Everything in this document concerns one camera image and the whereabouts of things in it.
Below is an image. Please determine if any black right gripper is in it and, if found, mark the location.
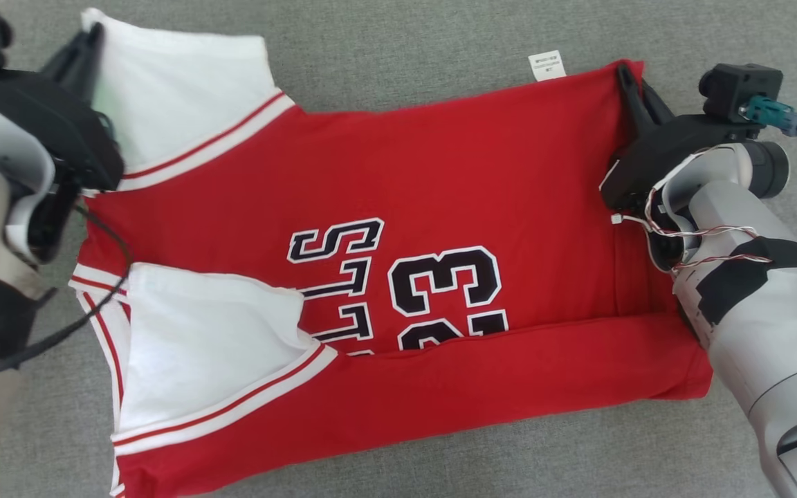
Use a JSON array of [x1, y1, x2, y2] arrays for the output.
[[599, 62, 760, 212]]

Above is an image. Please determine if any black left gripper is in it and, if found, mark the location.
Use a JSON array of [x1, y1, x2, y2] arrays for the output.
[[0, 22, 127, 196]]

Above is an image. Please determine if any red Bulls 23 jersey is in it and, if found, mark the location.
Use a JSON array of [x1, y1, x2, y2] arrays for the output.
[[70, 8, 715, 498]]

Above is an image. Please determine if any right camera cable teal plug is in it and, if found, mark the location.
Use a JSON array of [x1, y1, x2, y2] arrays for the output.
[[743, 95, 797, 248]]

